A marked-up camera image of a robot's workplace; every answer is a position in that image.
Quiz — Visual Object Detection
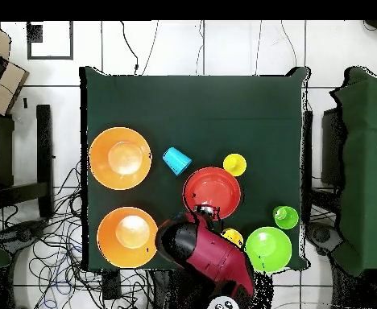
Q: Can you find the black power adapter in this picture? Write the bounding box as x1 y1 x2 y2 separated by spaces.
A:
101 269 122 300

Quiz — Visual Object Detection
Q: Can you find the red plastic bowl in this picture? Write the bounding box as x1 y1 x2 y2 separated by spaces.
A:
182 166 242 220

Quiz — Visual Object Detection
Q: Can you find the orange plastic bowl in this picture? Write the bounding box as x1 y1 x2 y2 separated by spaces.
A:
97 206 159 269
89 126 153 191

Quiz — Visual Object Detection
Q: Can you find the black cable with plug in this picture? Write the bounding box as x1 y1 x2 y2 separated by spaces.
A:
120 20 140 76

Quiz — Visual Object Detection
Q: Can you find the dark green tablecloth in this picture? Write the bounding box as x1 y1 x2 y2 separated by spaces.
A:
79 66 310 271

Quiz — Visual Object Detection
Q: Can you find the light blue plastic cup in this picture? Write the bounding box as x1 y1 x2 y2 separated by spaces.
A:
162 146 193 177

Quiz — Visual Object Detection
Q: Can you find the black stand frame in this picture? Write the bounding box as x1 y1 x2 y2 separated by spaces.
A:
0 104 55 220

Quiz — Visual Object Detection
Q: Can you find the green plastic cup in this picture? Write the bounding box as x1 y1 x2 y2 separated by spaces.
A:
272 205 300 230

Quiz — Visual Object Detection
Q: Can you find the black equipment base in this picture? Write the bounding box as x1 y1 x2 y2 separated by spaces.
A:
305 221 342 257
0 219 49 247

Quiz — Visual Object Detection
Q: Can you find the tangle of floor cables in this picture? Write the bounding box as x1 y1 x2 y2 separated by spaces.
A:
0 160 164 309

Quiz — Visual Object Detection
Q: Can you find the black box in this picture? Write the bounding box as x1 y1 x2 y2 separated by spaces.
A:
321 107 347 187

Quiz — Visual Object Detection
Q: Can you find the black square floor frame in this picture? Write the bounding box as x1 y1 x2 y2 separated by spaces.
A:
27 20 74 61

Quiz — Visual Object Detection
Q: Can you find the green plastic bowl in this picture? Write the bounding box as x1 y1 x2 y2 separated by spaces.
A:
245 226 293 274

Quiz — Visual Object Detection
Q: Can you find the yellow plastic cup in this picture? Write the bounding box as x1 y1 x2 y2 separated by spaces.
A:
222 153 248 178
221 227 244 249

